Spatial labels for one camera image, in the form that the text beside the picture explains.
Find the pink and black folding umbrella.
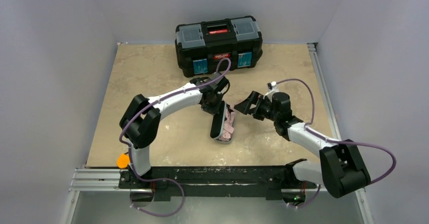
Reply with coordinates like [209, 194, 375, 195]
[218, 105, 235, 143]

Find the grey umbrella case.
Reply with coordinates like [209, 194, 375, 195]
[210, 101, 232, 144]

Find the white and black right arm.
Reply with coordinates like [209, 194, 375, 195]
[234, 91, 371, 198]

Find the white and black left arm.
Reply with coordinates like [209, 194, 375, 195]
[119, 73, 235, 182]

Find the black plastic toolbox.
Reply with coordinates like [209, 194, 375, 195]
[175, 16, 263, 77]

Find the orange object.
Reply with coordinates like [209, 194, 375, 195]
[116, 153, 131, 169]

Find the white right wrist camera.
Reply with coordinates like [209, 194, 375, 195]
[265, 81, 279, 101]

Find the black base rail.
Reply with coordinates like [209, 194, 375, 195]
[118, 163, 317, 203]

